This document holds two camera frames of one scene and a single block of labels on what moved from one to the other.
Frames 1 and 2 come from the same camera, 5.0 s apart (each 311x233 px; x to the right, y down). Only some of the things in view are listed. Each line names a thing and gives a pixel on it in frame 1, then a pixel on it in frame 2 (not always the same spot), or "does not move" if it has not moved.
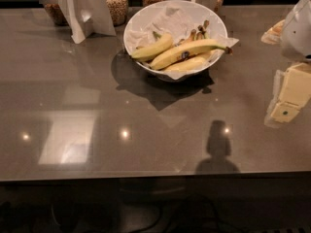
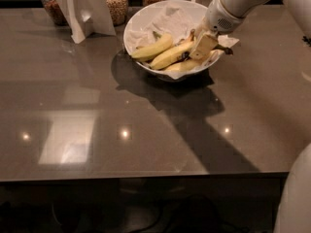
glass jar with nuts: (118, 3) does not move
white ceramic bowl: (175, 39) does not move
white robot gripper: (297, 33) to (218, 19)
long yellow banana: (187, 49) does not move
